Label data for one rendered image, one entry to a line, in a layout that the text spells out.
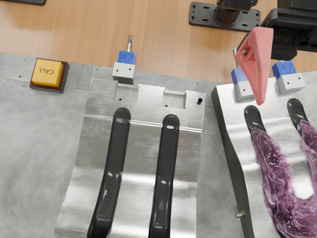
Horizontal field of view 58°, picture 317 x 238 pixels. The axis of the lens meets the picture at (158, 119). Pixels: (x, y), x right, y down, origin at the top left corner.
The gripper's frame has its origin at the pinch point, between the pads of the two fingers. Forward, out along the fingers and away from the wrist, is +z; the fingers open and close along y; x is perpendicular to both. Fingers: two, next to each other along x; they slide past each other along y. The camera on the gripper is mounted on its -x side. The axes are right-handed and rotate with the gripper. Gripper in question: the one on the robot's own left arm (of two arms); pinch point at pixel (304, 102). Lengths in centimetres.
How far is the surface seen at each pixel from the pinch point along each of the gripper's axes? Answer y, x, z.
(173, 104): -12.2, 33.8, -8.5
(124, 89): -24.1, 33.9, -10.6
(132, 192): -18.8, 30.2, 12.2
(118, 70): -26.4, 34.8, -15.8
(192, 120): -7.8, 31.1, -4.6
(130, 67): -23.5, 34.9, -16.8
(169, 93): -13.6, 33.0, -10.9
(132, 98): -21.8, 33.9, -8.8
